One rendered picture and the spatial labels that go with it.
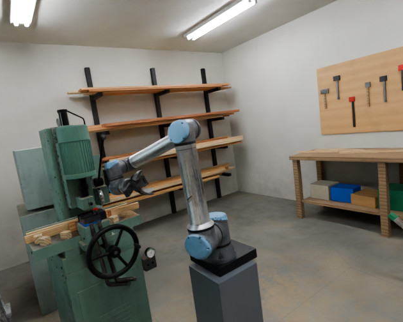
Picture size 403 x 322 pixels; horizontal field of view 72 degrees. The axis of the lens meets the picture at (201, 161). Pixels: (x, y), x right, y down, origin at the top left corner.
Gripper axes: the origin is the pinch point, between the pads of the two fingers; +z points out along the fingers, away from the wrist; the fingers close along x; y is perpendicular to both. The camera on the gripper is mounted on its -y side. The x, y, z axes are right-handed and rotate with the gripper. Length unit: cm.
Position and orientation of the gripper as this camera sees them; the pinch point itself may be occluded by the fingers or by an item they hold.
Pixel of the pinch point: (146, 183)
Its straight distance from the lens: 153.7
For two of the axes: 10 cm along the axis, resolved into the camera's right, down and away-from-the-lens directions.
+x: 4.5, 8.6, 2.6
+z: 7.3, -1.8, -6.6
